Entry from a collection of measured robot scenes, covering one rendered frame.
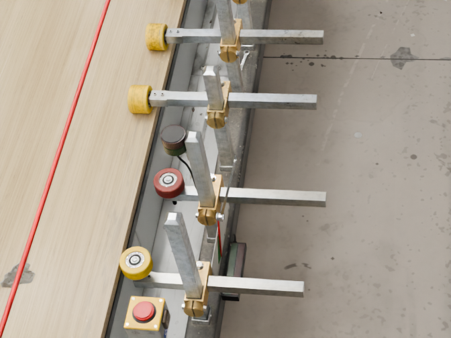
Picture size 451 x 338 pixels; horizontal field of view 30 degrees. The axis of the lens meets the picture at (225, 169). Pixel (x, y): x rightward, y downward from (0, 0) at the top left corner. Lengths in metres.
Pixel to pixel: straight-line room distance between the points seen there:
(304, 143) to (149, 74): 1.09
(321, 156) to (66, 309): 1.58
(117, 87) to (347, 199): 1.14
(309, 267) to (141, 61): 1.03
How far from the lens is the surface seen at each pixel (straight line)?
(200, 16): 3.02
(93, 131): 2.40
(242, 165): 2.50
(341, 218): 3.20
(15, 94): 2.58
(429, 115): 3.52
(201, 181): 2.11
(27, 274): 2.16
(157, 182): 2.23
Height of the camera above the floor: 2.66
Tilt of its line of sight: 52 degrees down
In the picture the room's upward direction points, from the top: 11 degrees counter-clockwise
